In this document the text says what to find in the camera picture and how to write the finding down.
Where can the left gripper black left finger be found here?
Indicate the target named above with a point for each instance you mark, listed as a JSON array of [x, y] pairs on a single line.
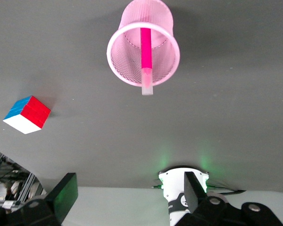
[[59, 197]]

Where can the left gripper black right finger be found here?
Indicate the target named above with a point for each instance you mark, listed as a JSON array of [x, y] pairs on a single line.
[[195, 195]]

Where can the pink marker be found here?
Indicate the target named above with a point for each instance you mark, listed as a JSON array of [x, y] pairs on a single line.
[[146, 51]]

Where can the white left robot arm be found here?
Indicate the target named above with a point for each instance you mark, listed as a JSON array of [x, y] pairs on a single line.
[[173, 186]]

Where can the rubiks cube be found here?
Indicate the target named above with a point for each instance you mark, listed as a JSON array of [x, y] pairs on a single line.
[[26, 115]]

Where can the pink mesh cup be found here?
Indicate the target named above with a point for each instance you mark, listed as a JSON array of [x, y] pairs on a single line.
[[127, 58]]

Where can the aluminium frame rack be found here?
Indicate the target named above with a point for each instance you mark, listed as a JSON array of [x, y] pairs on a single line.
[[11, 183]]

